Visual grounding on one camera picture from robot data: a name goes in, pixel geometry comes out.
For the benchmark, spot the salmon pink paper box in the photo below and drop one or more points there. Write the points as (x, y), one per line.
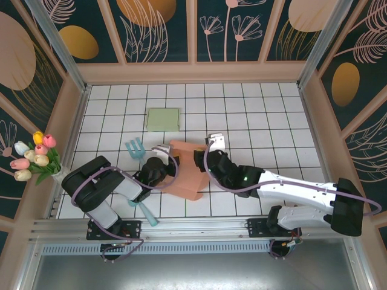
(187, 178)

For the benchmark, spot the light green paper box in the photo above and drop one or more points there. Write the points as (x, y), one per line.
(163, 120)

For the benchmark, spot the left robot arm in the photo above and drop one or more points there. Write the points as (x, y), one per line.
(90, 187)

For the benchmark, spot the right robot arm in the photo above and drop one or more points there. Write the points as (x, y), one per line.
(296, 190)

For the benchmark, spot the teal toy rake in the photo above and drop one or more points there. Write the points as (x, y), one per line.
(136, 152)

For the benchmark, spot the white ribbed vase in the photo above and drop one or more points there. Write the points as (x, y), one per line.
(59, 175)

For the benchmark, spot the pink tulip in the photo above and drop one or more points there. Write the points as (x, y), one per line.
(40, 149)
(18, 164)
(50, 141)

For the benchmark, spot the cream tulip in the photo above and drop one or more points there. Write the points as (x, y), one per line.
(40, 159)
(29, 155)
(22, 175)

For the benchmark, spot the yellow tulip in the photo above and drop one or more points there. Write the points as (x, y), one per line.
(37, 138)

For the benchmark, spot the blue white tulip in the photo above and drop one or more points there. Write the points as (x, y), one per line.
(21, 147)

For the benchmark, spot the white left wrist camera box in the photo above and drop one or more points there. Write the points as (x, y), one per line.
(161, 150)

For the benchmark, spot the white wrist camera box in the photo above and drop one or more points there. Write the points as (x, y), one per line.
(218, 142)
(161, 150)

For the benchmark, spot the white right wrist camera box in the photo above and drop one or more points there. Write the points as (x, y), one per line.
(218, 142)

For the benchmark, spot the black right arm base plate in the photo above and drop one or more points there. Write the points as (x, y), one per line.
(257, 228)

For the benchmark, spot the aluminium mounting rail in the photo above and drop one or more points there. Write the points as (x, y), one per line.
(196, 229)

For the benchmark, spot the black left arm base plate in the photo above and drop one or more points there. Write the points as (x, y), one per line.
(133, 229)

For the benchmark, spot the wall panel with flower outlines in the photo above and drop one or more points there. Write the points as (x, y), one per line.
(226, 45)

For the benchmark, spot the wall panel with orange circle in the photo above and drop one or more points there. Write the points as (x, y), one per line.
(151, 36)

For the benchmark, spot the wall panel with beige circle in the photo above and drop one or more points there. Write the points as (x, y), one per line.
(290, 42)

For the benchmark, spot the aluminium frame post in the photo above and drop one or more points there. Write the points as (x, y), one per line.
(317, 45)
(65, 57)

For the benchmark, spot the wall panel with golden oval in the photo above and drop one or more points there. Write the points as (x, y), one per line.
(90, 30)

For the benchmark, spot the wall panel with golden ellipse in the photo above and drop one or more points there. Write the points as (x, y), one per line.
(362, 75)

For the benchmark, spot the wall panel with pink oval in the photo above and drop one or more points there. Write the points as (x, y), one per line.
(18, 60)

